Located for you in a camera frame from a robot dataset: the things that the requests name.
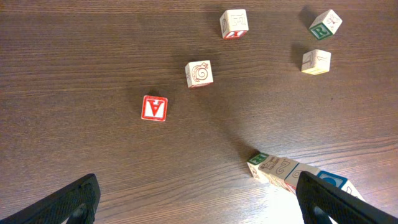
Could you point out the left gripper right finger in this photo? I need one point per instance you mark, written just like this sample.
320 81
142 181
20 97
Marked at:
321 202

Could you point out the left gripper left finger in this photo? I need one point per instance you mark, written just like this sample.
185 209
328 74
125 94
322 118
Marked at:
75 203

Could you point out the red bottom picture block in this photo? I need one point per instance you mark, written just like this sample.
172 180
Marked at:
340 182

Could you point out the butterfly picture block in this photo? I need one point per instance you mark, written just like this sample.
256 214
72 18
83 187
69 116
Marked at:
254 163

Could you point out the red letter A block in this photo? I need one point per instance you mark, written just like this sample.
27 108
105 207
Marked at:
154 108

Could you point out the yellow bottom number block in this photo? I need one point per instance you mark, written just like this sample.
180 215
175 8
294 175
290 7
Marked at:
316 62

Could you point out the snail picture block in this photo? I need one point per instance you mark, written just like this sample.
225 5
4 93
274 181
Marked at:
198 73

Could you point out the green side picture block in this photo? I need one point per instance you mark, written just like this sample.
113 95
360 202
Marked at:
325 25

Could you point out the top red X block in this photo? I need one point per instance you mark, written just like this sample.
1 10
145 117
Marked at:
234 23

